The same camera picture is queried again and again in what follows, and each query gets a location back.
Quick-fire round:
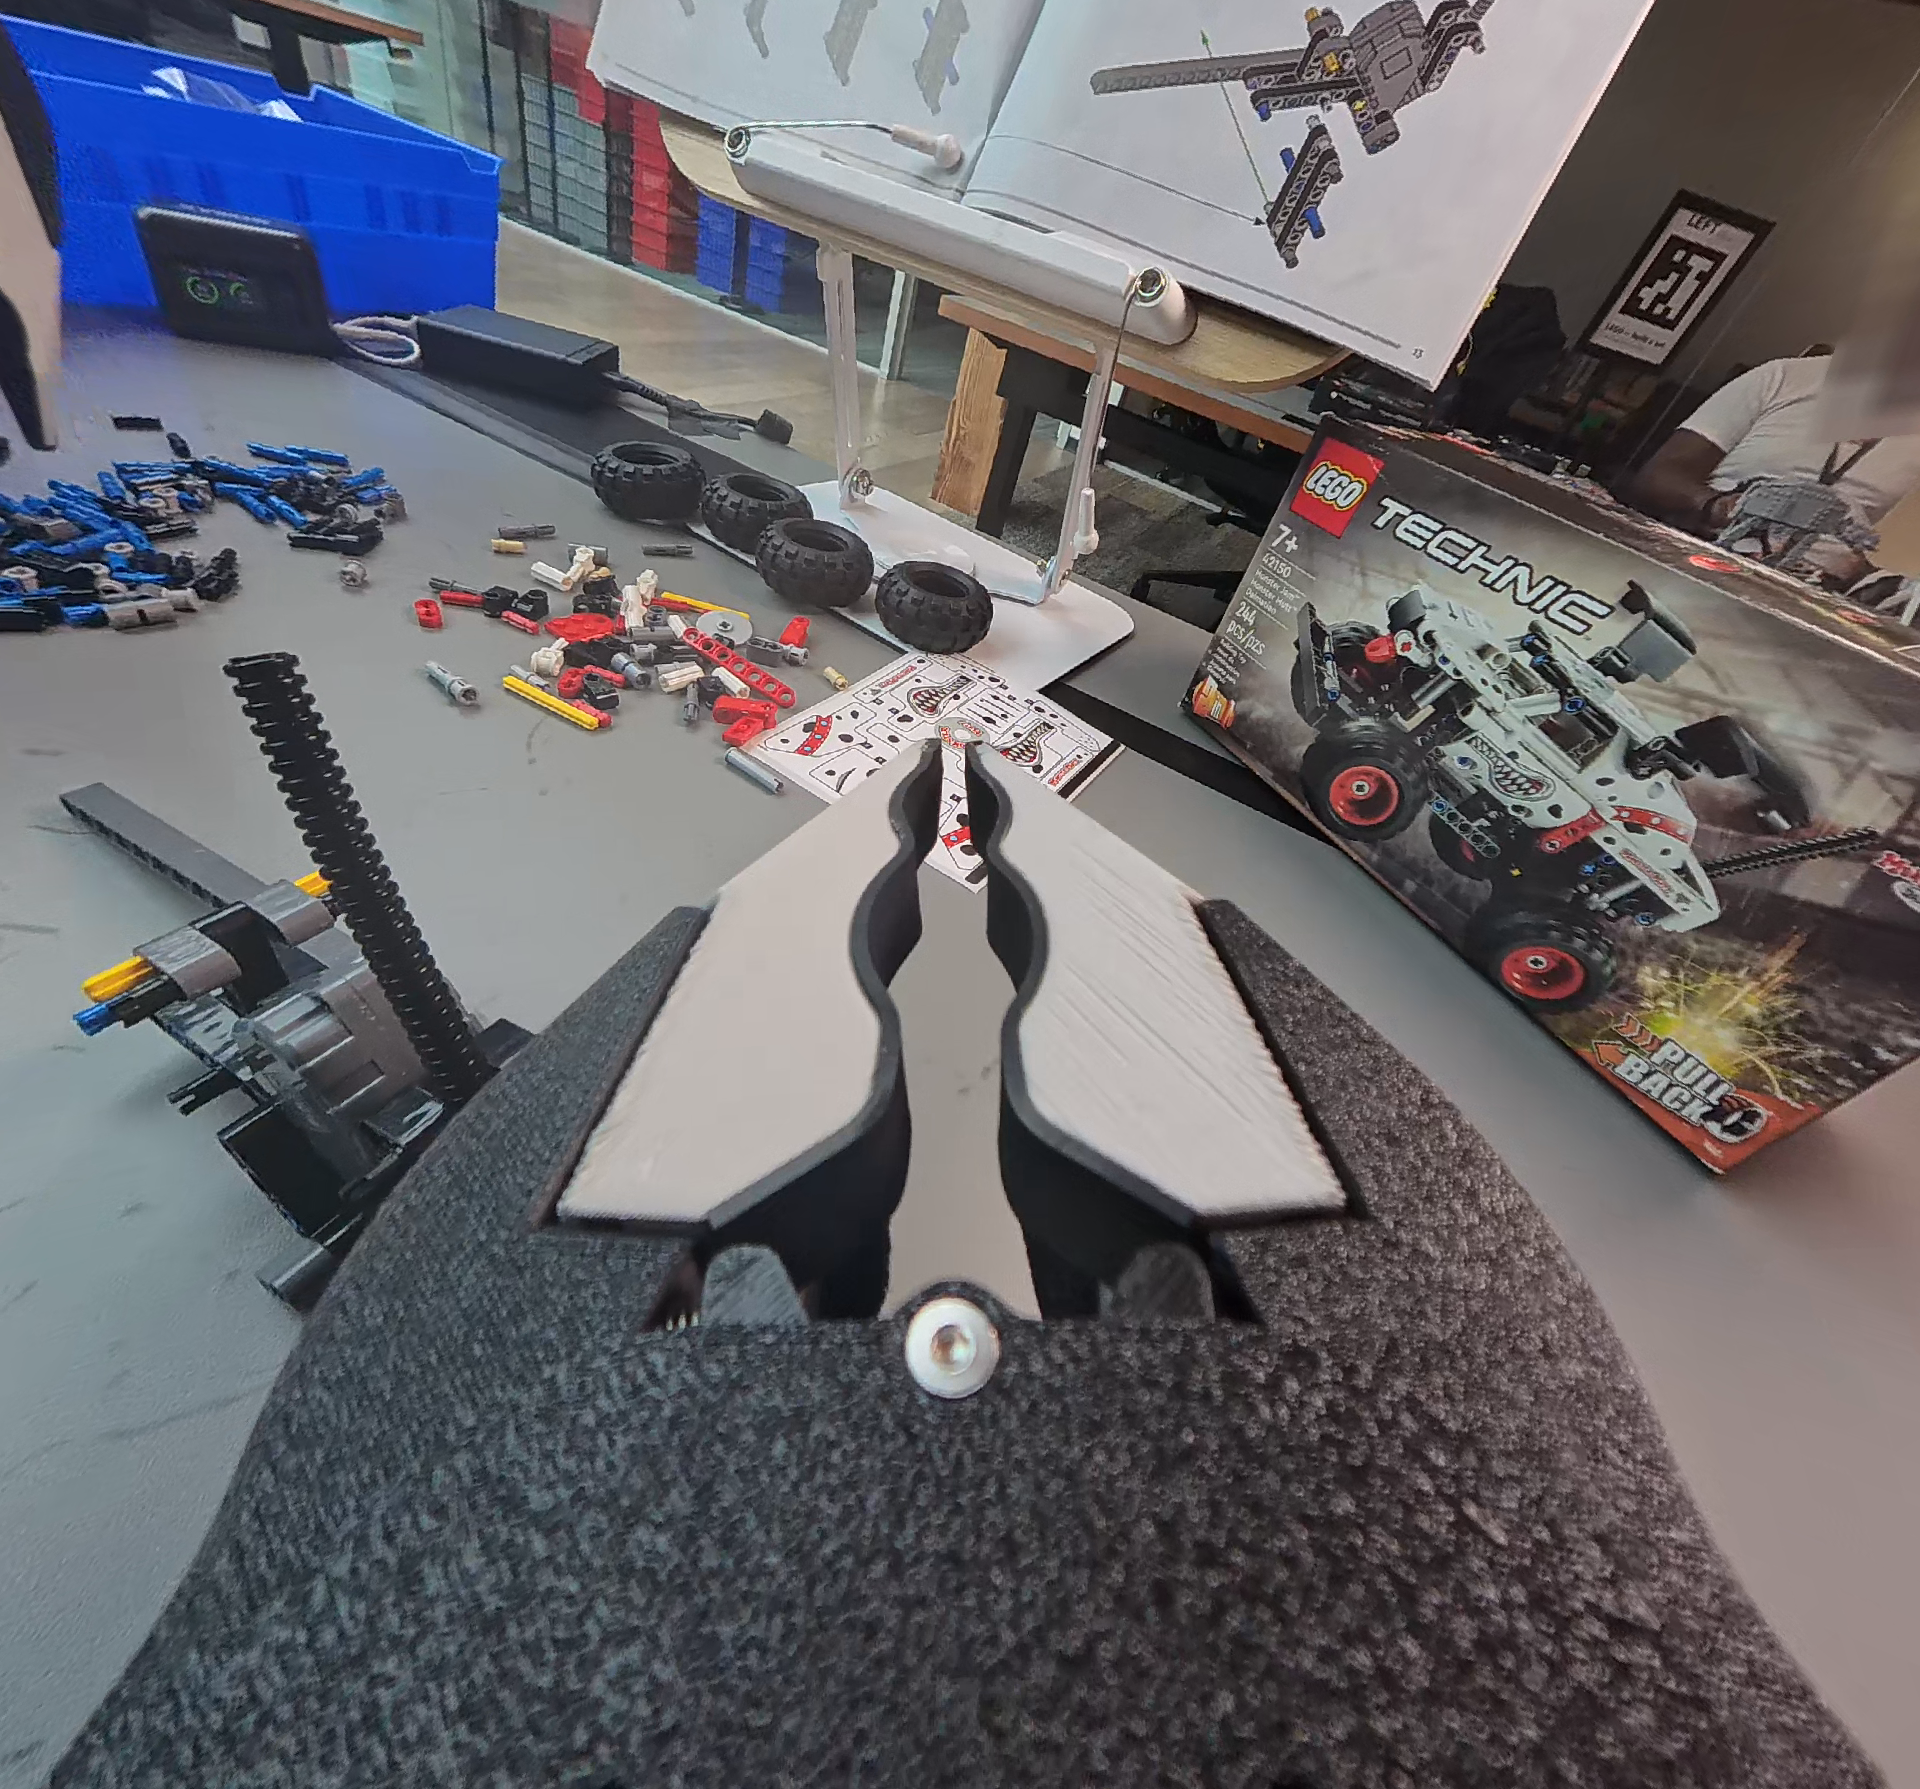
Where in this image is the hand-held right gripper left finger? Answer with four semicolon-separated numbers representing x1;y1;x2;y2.
556;740;947;1328

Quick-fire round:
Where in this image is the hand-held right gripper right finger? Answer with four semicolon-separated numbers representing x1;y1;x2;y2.
964;742;1355;1324

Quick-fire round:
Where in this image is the building instruction booklet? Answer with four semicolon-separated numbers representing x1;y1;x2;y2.
586;0;1660;389

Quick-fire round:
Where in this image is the grey desk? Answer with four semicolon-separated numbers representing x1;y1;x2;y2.
0;306;1920;1789

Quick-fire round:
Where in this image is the pile of blue black pieces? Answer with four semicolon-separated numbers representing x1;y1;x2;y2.
0;431;411;636

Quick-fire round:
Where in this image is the black device with display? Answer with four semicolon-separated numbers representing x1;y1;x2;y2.
132;202;339;359

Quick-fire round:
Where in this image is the blue storage bin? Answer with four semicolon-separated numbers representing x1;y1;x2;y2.
0;13;504;322

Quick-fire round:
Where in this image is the sticker sheet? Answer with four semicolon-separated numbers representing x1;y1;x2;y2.
751;650;1128;891

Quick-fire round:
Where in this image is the pile of red white pieces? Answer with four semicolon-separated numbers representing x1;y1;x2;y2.
413;523;843;772

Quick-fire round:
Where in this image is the partly built grey black model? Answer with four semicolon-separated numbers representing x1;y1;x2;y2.
60;650;534;1312

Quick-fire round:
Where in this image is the black toy tire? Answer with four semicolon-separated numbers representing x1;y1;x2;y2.
753;519;877;611
875;561;996;654
700;473;817;555
590;439;708;525

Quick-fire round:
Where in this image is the black power adapter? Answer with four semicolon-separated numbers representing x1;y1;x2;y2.
413;306;622;389

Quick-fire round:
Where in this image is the toy truck set box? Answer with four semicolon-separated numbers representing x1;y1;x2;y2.
1180;413;1920;1176

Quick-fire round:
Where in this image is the shelf of red blue bins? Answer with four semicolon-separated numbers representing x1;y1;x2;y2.
502;0;819;314

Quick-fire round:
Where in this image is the wooden bench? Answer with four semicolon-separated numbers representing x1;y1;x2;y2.
937;294;1323;533

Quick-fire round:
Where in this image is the grey walker model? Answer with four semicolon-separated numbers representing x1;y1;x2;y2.
1711;477;1877;577

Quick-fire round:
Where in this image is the white and wood book stand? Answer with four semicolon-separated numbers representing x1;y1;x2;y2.
660;0;1638;694

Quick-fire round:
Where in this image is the black white tag sign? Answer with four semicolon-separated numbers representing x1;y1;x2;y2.
1590;188;1777;367

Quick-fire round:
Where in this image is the black power cable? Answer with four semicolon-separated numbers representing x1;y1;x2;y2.
600;371;797;449

